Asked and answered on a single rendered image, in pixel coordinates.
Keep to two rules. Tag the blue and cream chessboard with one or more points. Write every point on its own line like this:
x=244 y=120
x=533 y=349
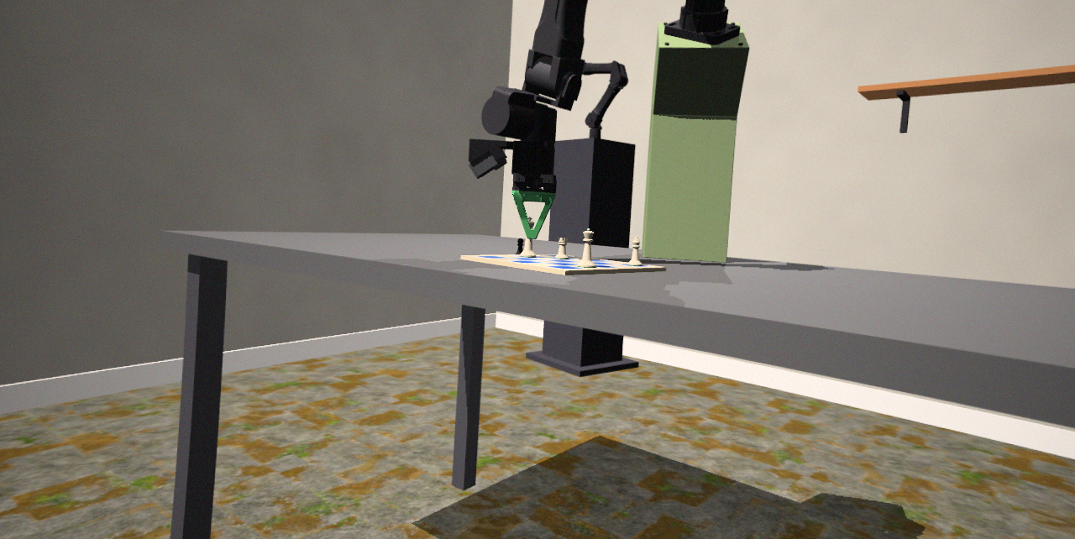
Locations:
x=548 y=263

